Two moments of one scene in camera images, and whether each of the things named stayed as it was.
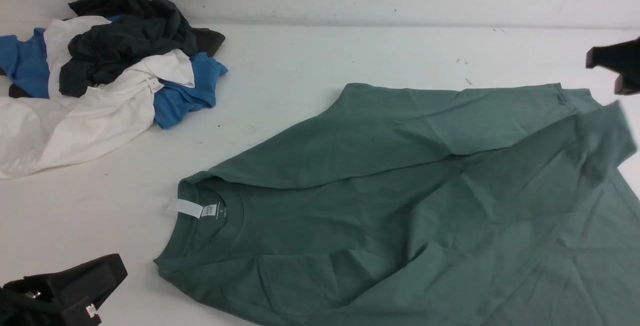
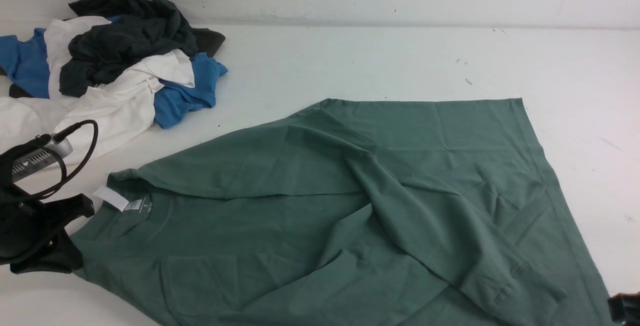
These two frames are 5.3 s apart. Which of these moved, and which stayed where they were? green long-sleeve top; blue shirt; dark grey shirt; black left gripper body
Moved: green long-sleeve top; black left gripper body
Stayed: dark grey shirt; blue shirt
